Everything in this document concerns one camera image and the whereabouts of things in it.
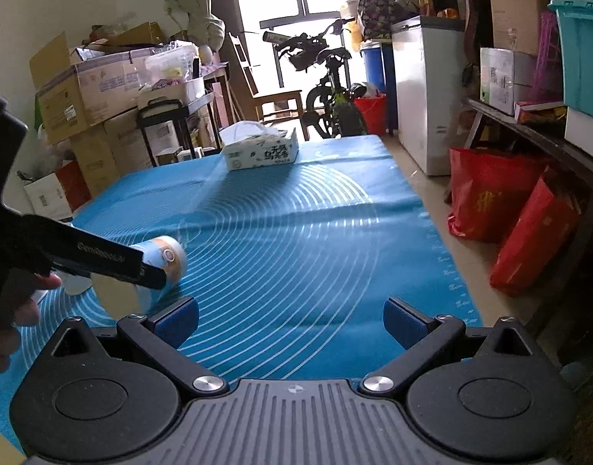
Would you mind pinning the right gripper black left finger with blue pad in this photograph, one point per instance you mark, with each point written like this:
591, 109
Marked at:
155, 340

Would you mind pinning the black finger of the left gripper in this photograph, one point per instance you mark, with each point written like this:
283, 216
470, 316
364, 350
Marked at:
148, 276

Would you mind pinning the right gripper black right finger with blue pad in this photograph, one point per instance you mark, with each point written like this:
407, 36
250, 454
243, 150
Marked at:
428, 342

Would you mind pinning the blue yellow paper cup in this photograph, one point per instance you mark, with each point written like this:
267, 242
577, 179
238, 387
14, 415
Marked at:
164, 264

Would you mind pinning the clear plastic cup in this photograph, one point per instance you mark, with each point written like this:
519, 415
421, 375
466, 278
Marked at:
74, 285

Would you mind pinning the person's left hand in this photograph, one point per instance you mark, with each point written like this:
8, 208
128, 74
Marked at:
20, 309

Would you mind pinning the white red paper bag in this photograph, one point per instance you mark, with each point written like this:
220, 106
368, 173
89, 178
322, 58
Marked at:
60, 194

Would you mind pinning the lower stacked cardboard box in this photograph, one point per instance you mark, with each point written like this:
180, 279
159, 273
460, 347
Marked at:
112, 149

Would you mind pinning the blue silicone baking mat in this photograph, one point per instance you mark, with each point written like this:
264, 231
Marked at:
291, 265

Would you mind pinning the black metal cart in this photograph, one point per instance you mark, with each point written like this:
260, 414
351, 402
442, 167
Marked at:
160, 111

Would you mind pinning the white green tissue box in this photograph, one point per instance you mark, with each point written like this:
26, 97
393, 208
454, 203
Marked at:
249, 144

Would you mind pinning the red gift bag rear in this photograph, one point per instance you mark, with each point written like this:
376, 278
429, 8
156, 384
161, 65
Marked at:
489, 190

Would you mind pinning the red gift bag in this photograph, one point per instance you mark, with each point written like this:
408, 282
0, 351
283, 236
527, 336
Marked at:
489, 190
544, 224

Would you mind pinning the large top cardboard box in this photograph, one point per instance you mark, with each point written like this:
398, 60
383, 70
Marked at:
79, 87

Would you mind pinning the red gift bag front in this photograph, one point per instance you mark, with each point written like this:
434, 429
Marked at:
544, 224

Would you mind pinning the wooden chair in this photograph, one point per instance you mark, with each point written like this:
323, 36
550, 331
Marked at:
267, 106

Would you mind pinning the clear plastic storage bin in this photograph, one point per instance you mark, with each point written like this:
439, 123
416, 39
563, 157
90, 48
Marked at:
172, 62

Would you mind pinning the dark wooden shelf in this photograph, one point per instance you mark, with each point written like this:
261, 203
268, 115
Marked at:
493, 129

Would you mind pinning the red bucket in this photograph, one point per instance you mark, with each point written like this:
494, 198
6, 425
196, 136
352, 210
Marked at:
374, 112

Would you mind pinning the black bicycle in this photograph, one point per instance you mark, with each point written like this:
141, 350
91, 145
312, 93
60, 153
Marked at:
330, 108

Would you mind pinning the white green carton box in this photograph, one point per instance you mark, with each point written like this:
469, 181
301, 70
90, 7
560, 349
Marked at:
506, 77

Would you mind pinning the pink plastic rack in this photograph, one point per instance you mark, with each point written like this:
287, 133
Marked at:
548, 73

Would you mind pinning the blue water barrel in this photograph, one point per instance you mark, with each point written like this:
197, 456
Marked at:
371, 52

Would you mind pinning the white chest freezer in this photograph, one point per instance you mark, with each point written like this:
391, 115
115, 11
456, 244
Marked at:
428, 60

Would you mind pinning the orange drink bottle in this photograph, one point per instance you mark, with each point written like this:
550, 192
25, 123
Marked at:
426, 8

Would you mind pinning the floral fabric bag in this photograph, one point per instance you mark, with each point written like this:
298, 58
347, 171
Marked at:
376, 17

